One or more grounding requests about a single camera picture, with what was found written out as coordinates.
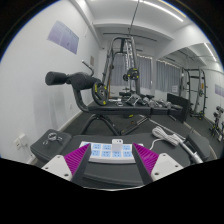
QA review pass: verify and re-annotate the white wall outlet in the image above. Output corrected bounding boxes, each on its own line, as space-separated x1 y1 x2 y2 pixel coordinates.
13 133 29 150

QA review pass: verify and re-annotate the grey window curtain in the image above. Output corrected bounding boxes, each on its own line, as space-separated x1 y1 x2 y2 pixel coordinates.
154 59 183 93
111 53 153 90

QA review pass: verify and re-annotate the silver triangle cable handle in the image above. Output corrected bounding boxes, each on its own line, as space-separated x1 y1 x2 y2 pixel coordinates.
125 93 143 107

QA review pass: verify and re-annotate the silver spring barbell collar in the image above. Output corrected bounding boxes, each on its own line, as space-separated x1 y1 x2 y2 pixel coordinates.
42 132 64 146

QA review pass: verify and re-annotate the black power rack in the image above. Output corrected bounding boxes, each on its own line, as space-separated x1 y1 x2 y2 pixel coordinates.
179 67 208 120

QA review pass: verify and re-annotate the grey cable machine frame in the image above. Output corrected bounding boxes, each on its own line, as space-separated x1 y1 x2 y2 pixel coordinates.
101 35 143 98

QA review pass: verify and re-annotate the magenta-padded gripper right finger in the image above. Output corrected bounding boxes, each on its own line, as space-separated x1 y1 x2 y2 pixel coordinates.
131 143 184 186

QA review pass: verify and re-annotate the black weight bench with rollers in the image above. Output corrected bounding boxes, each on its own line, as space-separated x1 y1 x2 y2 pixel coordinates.
44 59 186 136

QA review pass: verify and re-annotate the black upright bench panel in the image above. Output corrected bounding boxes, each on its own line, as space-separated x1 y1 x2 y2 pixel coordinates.
166 93 190 123

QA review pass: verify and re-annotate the white coiled power cable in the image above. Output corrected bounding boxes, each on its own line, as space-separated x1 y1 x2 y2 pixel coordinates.
148 125 187 152

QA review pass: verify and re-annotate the long ceiling light strip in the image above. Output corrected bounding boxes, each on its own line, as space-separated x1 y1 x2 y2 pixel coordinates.
138 0 184 23
203 42 218 63

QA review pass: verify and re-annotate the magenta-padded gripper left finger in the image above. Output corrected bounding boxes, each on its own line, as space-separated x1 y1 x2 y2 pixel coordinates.
41 143 93 188

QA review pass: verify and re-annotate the black square seat pad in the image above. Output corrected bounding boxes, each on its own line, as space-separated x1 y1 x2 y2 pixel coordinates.
29 129 73 164

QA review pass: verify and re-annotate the white power strip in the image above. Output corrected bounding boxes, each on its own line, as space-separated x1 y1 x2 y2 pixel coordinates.
78 140 145 164

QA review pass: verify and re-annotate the grey dumbbell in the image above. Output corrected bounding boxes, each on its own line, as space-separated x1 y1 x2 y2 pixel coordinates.
141 97 158 108
156 99 173 109

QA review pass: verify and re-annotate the black bench pad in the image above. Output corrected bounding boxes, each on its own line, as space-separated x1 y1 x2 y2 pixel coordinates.
185 130 212 163

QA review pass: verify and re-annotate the small purple wall poster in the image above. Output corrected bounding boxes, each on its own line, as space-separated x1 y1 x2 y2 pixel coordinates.
214 83 224 98

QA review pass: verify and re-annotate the black yellow weight plate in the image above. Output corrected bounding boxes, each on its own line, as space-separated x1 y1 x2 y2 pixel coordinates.
91 81 109 107
122 67 140 82

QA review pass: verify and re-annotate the large purple wall poster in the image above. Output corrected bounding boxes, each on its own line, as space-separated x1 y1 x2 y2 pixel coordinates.
46 20 80 55

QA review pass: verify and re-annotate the dumbbell rack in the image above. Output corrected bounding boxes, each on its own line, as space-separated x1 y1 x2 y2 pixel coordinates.
209 105 224 143

